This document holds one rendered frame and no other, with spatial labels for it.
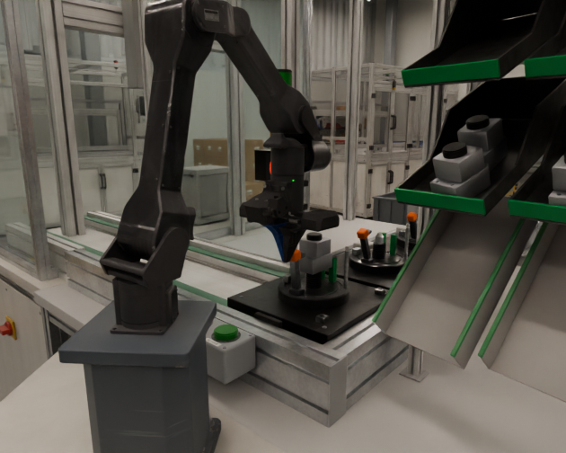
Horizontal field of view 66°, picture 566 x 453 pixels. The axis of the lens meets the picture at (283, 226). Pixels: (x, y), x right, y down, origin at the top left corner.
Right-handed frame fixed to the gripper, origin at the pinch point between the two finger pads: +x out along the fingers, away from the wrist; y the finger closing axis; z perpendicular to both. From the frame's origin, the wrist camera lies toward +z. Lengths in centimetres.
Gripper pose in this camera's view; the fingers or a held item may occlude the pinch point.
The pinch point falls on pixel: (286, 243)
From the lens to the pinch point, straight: 77.5
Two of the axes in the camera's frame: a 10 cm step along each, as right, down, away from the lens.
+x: -0.1, 9.8, 2.1
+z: -6.6, 1.5, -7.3
